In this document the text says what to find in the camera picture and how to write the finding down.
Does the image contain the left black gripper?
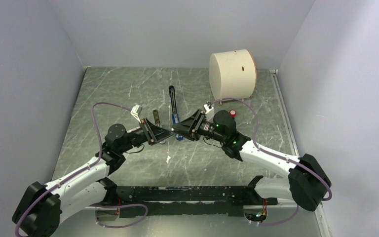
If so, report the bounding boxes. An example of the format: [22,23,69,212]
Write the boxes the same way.
[118,117,174,153]

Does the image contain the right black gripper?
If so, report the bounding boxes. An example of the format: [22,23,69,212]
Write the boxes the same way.
[172,109,226,143]

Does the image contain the beige white small stapler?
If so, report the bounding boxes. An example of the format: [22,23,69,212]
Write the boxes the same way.
[152,108,166,144]

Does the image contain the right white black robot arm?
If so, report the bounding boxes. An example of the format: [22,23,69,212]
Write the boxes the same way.
[172,110,332,211]

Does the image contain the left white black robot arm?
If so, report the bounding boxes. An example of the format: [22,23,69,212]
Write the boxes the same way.
[12,119,173,237]

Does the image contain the cream cylindrical drum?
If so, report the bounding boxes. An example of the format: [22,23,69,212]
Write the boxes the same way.
[209,49,257,100]

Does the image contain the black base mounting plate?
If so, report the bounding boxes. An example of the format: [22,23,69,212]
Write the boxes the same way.
[97,185,278,217]

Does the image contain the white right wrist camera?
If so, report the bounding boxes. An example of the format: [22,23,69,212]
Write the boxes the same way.
[203,102,215,122]

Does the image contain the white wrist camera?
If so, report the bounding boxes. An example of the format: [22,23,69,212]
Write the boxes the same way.
[203,102,215,122]
[130,104,142,123]

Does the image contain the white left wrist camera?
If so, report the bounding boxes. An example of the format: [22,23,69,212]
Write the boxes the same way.
[130,104,142,123]

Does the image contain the aluminium rail frame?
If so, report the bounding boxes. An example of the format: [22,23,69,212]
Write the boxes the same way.
[24,69,332,237]

